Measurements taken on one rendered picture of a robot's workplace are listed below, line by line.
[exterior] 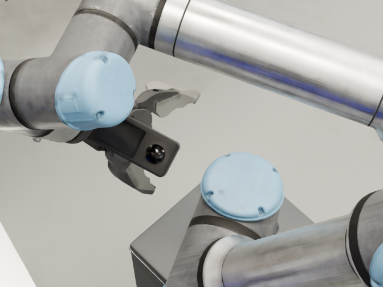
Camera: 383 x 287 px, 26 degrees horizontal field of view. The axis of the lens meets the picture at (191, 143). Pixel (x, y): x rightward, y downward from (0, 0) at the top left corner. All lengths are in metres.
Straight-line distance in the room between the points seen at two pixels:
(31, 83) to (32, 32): 1.80
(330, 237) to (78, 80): 0.32
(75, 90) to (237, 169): 0.43
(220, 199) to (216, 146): 1.23
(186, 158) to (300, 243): 1.42
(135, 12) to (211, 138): 1.53
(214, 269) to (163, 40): 0.33
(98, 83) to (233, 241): 0.38
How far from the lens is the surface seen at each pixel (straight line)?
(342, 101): 0.86
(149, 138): 0.98
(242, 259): 1.03
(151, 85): 1.10
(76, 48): 0.83
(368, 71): 0.86
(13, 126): 0.88
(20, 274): 1.28
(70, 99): 0.80
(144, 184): 1.10
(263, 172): 1.17
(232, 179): 1.16
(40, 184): 2.34
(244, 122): 2.41
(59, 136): 0.95
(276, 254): 0.98
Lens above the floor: 2.05
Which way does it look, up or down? 60 degrees down
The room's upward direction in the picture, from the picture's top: straight up
